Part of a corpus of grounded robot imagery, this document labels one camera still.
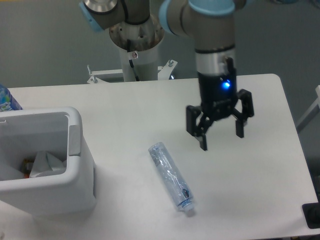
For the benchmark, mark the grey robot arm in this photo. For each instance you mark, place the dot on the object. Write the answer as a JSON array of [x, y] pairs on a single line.
[[209, 23]]

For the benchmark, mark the white trash can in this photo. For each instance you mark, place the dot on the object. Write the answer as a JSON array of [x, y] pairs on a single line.
[[58, 131]]

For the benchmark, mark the black clamp at table edge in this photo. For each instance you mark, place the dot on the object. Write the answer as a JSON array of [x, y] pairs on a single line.
[[311, 213]]

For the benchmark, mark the blue labelled bottle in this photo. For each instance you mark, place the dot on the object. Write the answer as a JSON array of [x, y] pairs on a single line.
[[7, 101]]

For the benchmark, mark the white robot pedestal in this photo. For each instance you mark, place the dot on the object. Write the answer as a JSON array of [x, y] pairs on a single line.
[[138, 47]]

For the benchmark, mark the colourful trash in bin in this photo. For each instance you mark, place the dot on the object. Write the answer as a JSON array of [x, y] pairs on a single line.
[[26, 168]]

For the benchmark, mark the clear plastic bottle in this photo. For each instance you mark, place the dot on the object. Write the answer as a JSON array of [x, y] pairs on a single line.
[[174, 182]]

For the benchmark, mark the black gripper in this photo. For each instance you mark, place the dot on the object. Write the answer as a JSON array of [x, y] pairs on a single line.
[[219, 96]]

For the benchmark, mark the white metal frame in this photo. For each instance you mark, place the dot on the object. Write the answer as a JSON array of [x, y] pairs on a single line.
[[310, 113]]

